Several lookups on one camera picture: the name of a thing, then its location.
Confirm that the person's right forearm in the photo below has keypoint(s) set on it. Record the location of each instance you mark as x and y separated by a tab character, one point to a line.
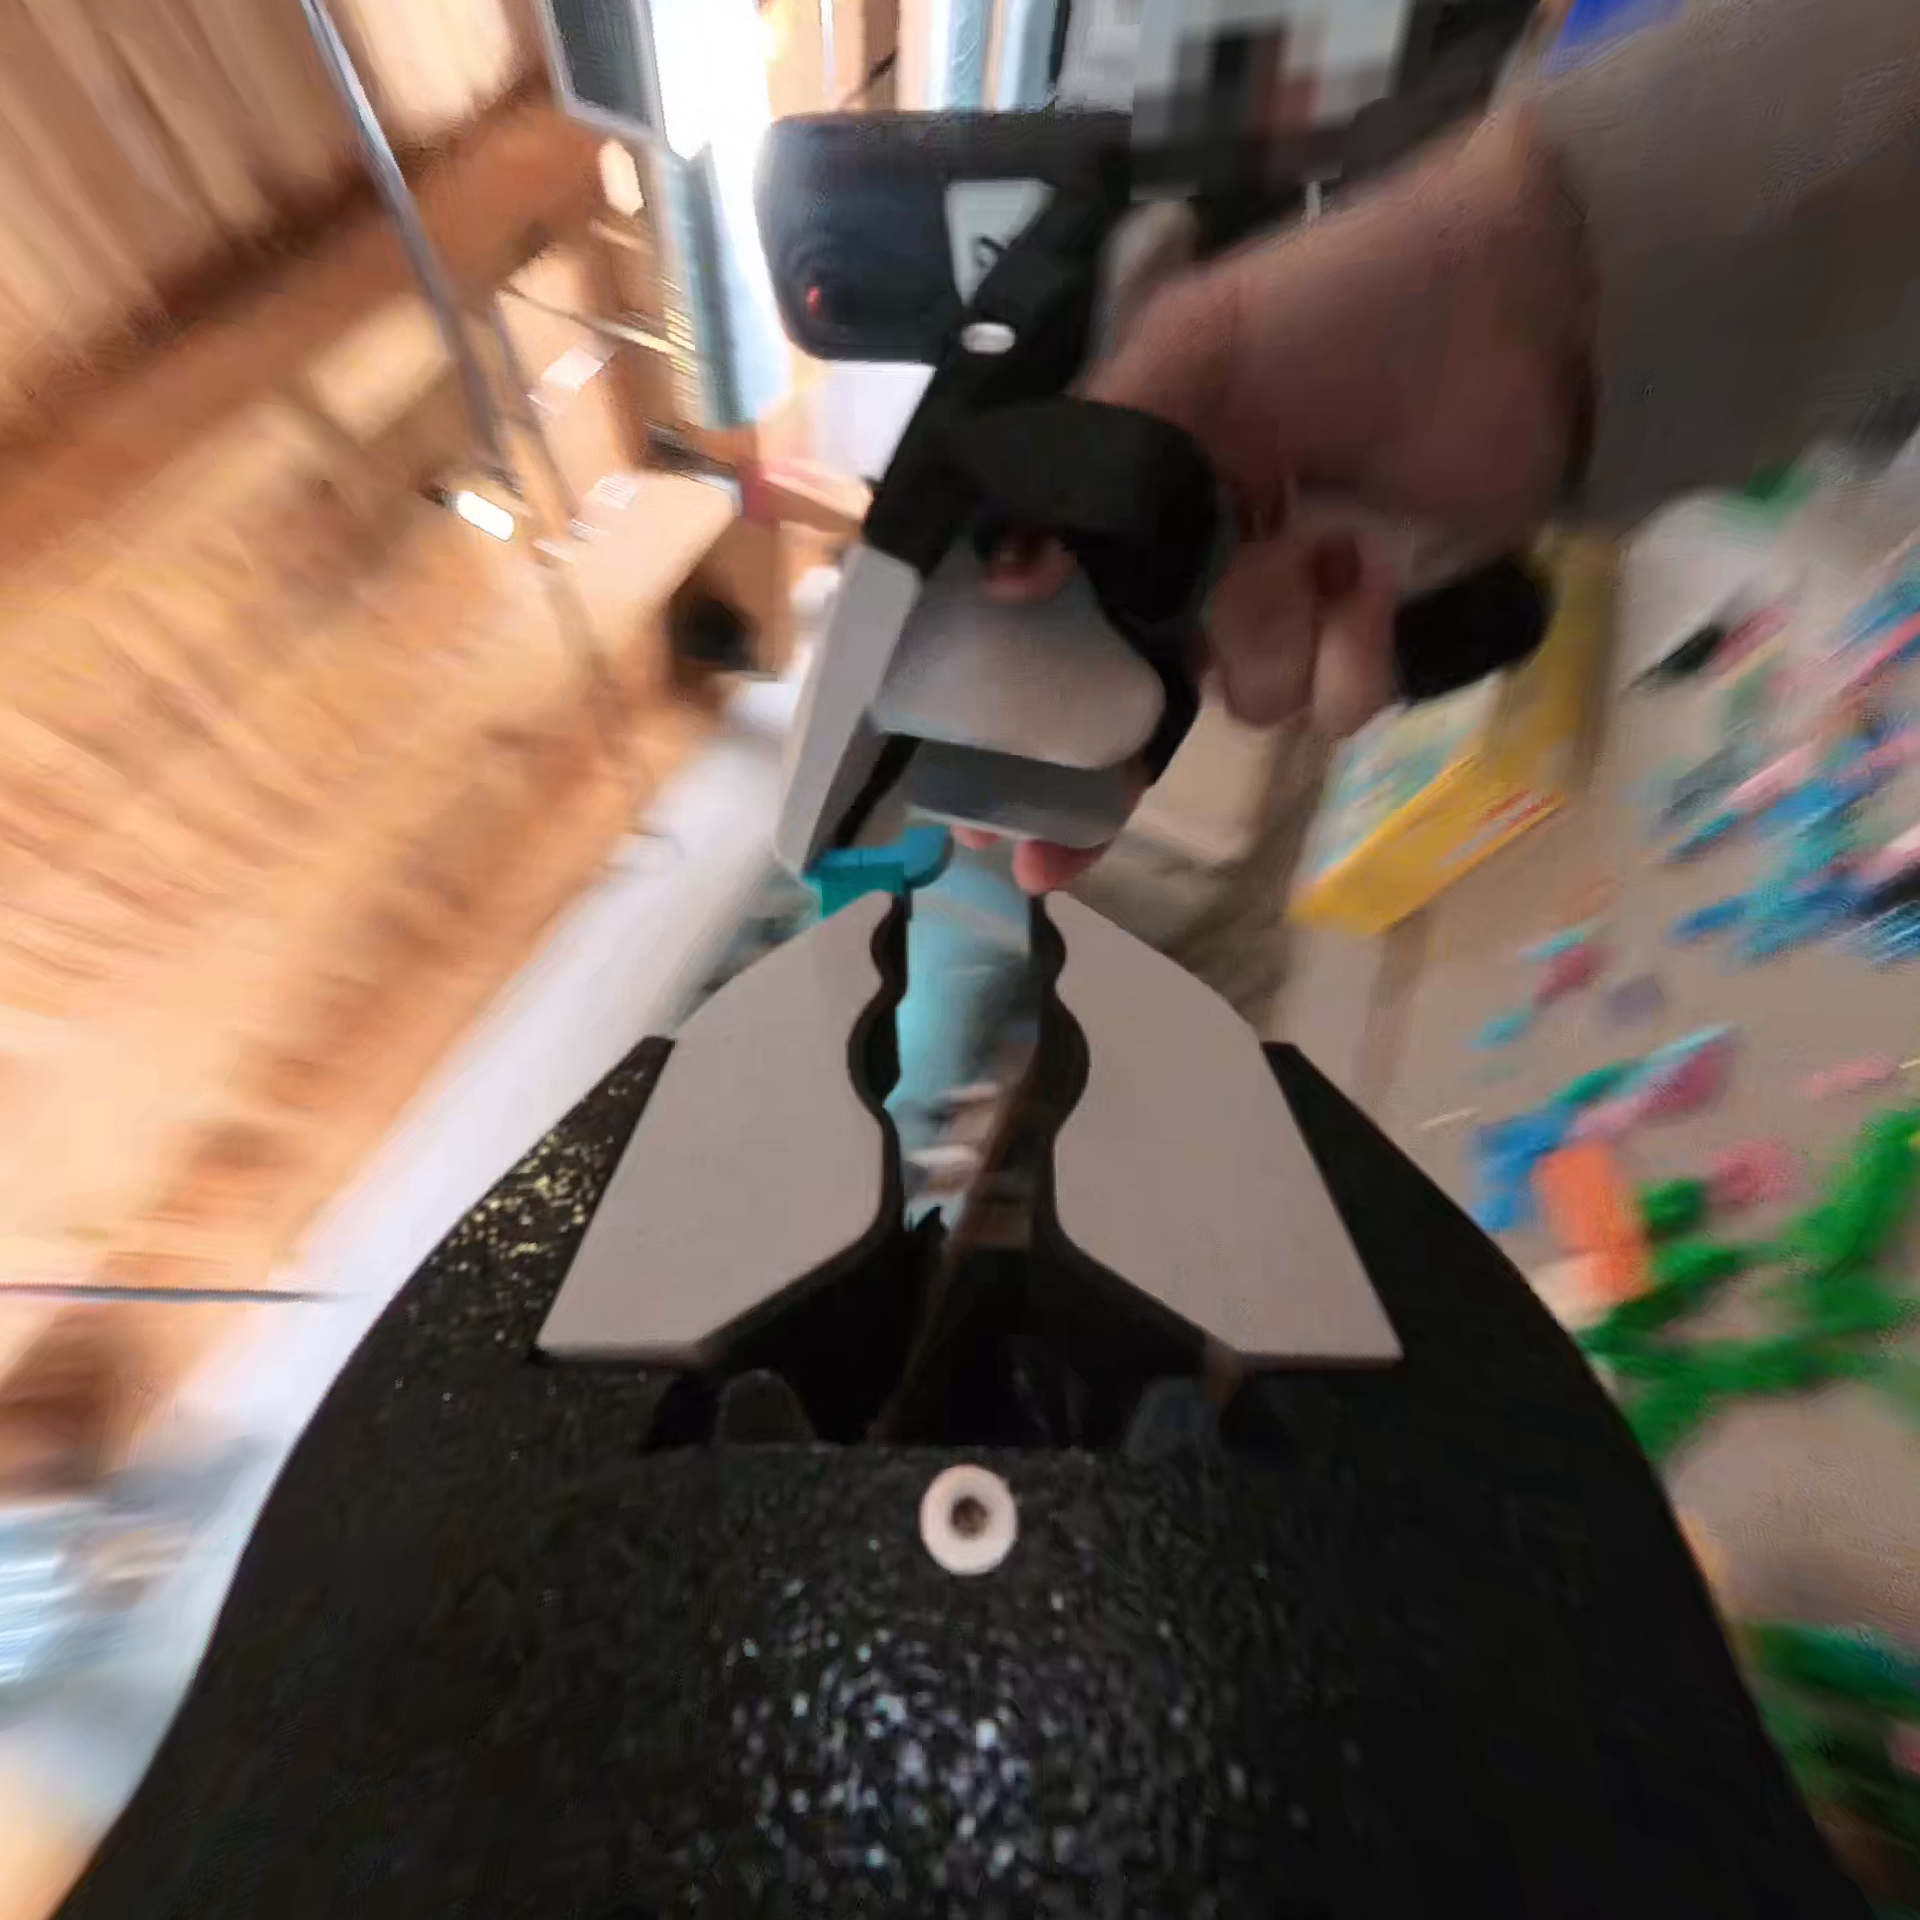
1740	240

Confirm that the white desk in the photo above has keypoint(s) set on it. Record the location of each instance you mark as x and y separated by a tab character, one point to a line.
1770	1500

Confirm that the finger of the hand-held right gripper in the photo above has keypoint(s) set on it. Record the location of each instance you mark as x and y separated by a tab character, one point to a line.
840	705

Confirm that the teal building block piece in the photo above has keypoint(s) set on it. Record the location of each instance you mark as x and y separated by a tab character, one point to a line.
879	866

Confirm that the person's right hand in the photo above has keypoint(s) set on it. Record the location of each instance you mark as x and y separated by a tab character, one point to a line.
1380	391

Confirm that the cardboard box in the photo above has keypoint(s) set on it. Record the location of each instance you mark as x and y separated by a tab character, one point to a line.
570	301
735	570

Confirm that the yellow toy box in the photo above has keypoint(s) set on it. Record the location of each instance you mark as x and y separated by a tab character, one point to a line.
1440	810

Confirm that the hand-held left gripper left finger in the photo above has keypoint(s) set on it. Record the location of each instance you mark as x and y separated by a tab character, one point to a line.
720	1171

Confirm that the metal rack frame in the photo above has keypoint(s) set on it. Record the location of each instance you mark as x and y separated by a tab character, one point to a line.
451	301

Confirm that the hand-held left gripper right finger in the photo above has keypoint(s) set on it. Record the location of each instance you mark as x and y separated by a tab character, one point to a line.
1201	1184

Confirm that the pile of colourful building blocks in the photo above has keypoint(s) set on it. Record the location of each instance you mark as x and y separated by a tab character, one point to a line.
1784	780

